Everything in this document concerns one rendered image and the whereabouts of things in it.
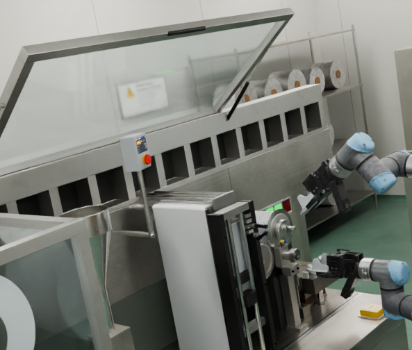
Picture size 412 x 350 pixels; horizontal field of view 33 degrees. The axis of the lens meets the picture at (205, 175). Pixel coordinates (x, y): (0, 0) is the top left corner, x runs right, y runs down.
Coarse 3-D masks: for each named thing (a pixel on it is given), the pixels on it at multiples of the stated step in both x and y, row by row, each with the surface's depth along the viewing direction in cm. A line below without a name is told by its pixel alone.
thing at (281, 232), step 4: (280, 220) 243; (284, 220) 243; (276, 224) 242; (280, 224) 241; (284, 224) 243; (288, 224) 244; (276, 228) 241; (280, 228) 241; (284, 228) 243; (276, 232) 241; (280, 232) 241; (284, 232) 243; (288, 232) 244; (276, 236) 242; (280, 236) 241; (284, 236) 243; (288, 236) 244
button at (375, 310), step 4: (368, 304) 249; (372, 304) 248; (376, 304) 248; (380, 304) 247; (364, 308) 246; (368, 308) 246; (372, 308) 245; (376, 308) 244; (380, 308) 244; (360, 312) 246; (364, 312) 245; (368, 312) 244; (372, 312) 242; (376, 312) 242; (380, 312) 243; (368, 316) 244; (372, 316) 243; (376, 316) 242; (380, 316) 243
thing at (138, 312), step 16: (160, 288) 248; (128, 304) 237; (144, 304) 242; (160, 304) 248; (128, 320) 237; (144, 320) 242; (160, 320) 248; (144, 336) 242; (160, 336) 248; (176, 336) 254
